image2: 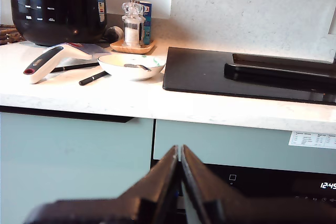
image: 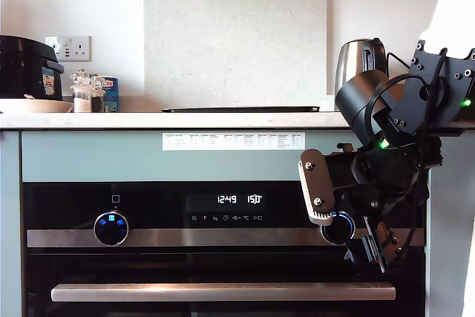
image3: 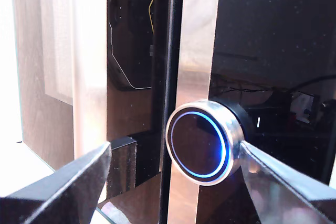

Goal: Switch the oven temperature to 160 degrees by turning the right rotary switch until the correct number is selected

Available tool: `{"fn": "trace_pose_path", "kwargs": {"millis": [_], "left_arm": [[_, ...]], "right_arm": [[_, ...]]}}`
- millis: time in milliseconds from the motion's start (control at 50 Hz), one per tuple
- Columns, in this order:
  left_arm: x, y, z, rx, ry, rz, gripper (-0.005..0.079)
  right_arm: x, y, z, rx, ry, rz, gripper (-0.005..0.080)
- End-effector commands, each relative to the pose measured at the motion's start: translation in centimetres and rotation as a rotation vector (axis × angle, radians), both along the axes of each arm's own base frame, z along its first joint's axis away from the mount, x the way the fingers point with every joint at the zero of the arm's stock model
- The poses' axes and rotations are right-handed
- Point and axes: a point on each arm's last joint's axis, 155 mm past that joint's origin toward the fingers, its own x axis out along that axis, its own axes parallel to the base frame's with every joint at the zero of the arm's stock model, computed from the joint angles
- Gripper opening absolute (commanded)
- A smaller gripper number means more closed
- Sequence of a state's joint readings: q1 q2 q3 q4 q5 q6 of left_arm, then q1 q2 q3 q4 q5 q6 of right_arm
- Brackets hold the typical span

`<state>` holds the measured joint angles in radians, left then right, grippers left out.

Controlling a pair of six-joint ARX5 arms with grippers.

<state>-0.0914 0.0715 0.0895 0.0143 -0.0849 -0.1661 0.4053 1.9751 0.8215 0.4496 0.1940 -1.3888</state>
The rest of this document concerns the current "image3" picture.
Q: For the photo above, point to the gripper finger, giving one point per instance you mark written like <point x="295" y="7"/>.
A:
<point x="68" y="192"/>
<point x="283" y="195"/>

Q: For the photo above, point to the black built-in oven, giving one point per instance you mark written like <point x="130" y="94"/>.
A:
<point x="275" y="37"/>

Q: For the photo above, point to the stainless oven trim strip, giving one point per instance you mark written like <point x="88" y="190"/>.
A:
<point x="197" y="37"/>

